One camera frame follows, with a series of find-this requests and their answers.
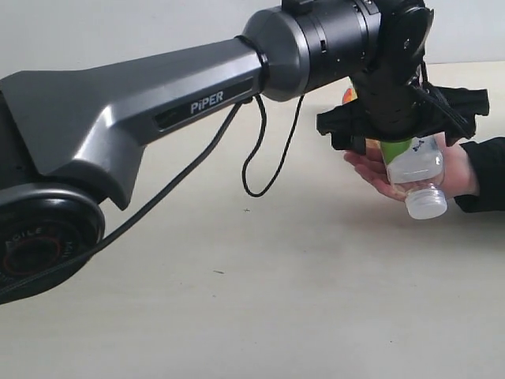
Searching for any butterfly label clear bottle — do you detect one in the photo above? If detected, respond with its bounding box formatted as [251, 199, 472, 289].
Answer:
[380, 135, 447, 220]

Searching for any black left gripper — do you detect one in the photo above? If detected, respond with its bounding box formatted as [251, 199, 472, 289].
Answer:
[316, 74, 489, 154]

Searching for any black sleeved forearm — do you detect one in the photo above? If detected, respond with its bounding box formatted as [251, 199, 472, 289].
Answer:
[455, 137, 504, 213]

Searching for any open human hand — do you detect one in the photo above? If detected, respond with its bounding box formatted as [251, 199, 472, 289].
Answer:
[342, 142, 481, 202]

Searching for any yellow label red-cap bottle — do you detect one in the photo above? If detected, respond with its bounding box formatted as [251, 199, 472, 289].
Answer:
[342, 84, 357, 104]

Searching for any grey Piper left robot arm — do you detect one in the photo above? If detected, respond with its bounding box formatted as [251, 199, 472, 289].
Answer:
[1, 1, 489, 304]

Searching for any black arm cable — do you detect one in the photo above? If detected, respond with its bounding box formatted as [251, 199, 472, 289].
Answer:
[0, 92, 307, 293]

